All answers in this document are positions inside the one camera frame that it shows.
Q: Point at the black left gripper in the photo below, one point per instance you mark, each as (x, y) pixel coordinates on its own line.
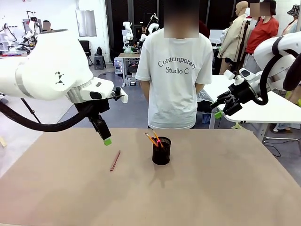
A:
(101, 106)

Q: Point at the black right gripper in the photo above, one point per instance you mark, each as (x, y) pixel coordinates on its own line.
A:
(242, 93)

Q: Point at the yellow pencil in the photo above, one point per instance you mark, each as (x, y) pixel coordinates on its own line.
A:
(155, 135)
(150, 138)

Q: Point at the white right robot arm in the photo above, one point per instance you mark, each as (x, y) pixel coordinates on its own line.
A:
(268, 49)

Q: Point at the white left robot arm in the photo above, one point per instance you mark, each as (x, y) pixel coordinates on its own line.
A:
(51, 61)

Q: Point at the person's left forearm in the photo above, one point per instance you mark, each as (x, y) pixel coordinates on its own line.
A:
(200, 87)

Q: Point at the person's right forearm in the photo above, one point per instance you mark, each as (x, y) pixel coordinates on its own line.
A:
(145, 89)

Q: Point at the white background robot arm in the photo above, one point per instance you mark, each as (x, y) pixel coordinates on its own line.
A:
(151, 27)
(127, 33)

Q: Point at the black mesh pen holder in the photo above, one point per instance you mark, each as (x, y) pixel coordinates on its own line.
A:
(161, 153)

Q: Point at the white side table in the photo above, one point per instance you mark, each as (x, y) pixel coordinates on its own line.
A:
(270, 113)

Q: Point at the person in white t-shirt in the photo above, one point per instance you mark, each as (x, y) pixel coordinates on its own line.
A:
(174, 99)

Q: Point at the black tripod pole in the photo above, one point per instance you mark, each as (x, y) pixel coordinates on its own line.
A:
(242, 47)

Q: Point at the mannequin in beige jacket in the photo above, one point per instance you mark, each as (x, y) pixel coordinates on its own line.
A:
(231, 40)

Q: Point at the computer tower with lights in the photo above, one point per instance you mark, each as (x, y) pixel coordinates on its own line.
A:
(118, 66)

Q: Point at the black step stool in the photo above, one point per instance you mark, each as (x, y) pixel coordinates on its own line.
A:
(100, 61)

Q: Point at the woman in red shirt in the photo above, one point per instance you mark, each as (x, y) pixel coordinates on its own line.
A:
(261, 35)

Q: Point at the wooden background work table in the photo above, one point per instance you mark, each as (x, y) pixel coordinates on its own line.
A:
(129, 55)

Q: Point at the black bag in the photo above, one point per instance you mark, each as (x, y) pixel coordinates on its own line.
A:
(99, 50)

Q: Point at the black office chair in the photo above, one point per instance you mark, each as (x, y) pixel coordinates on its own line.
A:
(87, 50)

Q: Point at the wooden lab table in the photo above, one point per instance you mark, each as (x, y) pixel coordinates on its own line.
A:
(14, 55)

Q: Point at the man in black t-shirt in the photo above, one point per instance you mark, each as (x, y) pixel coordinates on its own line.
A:
(47, 25)

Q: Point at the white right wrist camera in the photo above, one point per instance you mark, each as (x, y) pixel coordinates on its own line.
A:
(229, 74)

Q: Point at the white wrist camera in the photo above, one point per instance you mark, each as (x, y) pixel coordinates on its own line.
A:
(229, 74)
(121, 94)

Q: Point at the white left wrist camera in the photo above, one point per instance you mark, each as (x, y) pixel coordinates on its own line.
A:
(121, 94)

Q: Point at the black camera tripod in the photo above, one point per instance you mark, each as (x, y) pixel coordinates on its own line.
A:
(30, 110)

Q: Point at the grey wall panel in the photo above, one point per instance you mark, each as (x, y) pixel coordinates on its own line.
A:
(86, 23)

